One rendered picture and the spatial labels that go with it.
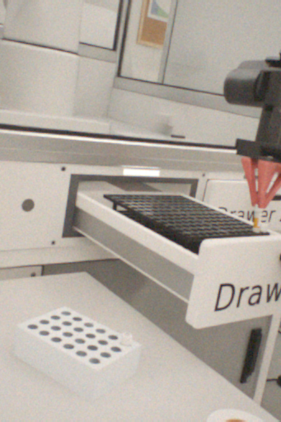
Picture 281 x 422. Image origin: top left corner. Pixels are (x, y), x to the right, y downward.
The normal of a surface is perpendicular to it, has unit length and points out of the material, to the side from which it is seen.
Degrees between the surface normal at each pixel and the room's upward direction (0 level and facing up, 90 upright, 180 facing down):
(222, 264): 90
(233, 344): 90
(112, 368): 90
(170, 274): 90
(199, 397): 0
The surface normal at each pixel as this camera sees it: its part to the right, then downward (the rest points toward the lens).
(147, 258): -0.79, 0.00
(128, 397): 0.18, -0.96
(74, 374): -0.56, 0.10
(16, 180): 0.59, 0.29
